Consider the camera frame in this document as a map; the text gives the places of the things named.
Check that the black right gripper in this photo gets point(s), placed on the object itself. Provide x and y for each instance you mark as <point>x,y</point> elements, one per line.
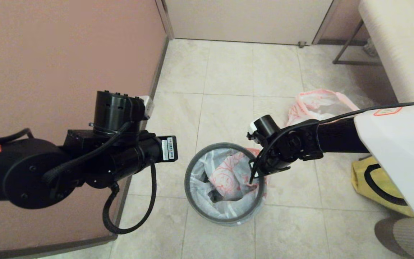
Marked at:
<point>286,151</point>

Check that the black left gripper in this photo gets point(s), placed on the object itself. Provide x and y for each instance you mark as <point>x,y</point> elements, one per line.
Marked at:
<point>138,154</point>

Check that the white red bag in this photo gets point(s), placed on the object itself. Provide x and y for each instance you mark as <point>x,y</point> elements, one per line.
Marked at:
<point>318,104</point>

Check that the white plastic bag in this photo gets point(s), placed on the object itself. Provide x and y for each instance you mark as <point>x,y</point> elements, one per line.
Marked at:
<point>225,180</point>

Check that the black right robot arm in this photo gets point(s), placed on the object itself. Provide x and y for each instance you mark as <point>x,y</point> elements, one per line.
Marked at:
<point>390,144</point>

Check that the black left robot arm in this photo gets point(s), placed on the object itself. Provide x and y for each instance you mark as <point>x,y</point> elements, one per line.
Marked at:
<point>31,169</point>

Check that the yellow fabric tote bag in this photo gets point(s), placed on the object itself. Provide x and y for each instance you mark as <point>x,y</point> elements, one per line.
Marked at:
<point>368,183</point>

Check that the small metal floor stop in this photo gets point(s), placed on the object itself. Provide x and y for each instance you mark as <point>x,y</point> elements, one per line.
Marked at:
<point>302,44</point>

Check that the pink brown partition panel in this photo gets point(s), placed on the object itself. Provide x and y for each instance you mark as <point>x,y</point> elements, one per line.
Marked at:
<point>67,54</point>

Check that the beige partition panel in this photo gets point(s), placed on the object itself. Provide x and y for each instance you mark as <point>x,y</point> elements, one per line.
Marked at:
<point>246,18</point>

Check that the cream ribbed bench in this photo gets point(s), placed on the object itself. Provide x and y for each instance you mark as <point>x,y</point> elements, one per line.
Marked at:
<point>401,46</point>

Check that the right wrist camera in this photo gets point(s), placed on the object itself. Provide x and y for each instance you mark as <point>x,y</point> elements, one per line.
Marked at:
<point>251,135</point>

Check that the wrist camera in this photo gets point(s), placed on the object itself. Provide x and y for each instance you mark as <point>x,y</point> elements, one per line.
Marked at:
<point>251,135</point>
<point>148,106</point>

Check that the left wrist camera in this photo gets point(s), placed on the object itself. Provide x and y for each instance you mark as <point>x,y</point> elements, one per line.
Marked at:
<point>148,106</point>

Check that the dark metal bench frame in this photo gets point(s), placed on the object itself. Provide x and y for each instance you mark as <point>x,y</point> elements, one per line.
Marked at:
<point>350,62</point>

